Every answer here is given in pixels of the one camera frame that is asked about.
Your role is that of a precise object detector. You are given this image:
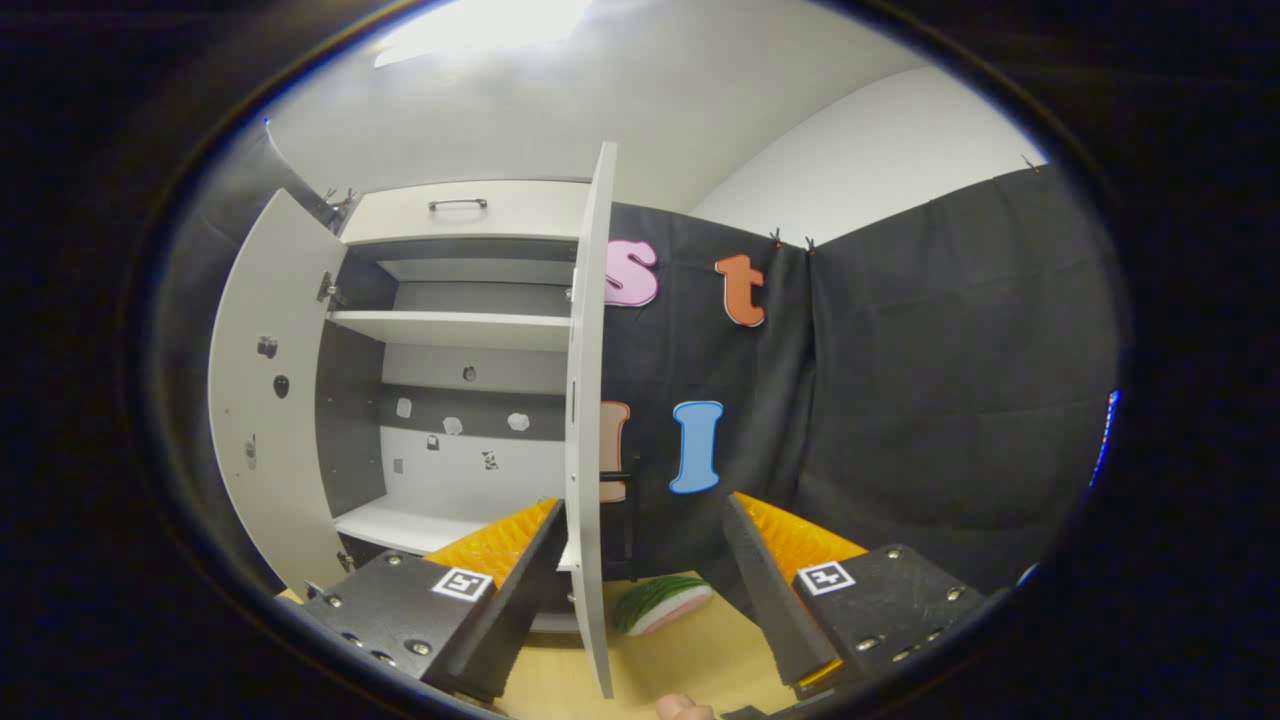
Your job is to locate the toy watermelon slice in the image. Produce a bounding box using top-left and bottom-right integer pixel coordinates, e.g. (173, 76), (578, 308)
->
(611, 574), (714, 638)

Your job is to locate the white cabinet drawer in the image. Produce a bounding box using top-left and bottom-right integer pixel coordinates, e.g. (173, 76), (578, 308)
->
(339, 180), (592, 247)

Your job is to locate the white cabinet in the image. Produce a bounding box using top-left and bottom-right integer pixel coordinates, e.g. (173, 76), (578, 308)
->
(314, 179), (593, 637)

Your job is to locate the white cabinet shelf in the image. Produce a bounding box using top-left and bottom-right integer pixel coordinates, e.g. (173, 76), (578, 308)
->
(327, 309), (574, 354)

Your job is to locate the ceiling light panel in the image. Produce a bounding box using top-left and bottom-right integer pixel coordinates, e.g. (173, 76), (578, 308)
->
(374, 0), (593, 68)

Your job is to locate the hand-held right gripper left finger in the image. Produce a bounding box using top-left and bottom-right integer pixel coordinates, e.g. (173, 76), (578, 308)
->
(300, 498), (569, 704)

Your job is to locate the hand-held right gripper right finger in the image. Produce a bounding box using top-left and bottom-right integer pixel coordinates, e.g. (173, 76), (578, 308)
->
(722, 492), (986, 701)

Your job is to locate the white cabinet door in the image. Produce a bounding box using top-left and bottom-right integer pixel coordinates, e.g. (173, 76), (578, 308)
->
(562, 141), (620, 700)
(206, 188), (353, 598)

